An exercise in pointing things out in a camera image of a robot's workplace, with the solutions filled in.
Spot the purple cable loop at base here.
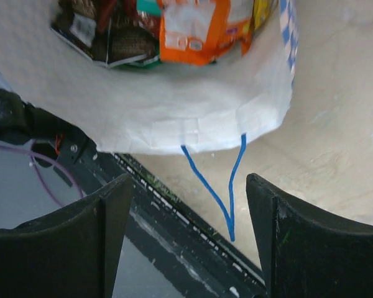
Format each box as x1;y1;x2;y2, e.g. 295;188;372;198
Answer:
0;141;84;208

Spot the checkered paper bag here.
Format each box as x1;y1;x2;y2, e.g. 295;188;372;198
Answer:
0;1;298;157

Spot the dark brown snack packet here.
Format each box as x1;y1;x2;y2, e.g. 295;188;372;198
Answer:
51;1;160;68

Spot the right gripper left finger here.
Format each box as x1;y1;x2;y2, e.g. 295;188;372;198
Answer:
0;174;133;297

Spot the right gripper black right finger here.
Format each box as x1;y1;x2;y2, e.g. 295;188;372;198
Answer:
246;174;373;297

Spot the yellow snack packet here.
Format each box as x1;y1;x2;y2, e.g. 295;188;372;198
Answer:
252;0;279;31

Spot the orange snack packet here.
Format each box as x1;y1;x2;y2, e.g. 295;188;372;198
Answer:
157;0;254;66

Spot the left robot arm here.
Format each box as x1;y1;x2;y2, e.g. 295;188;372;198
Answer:
0;89;98;165

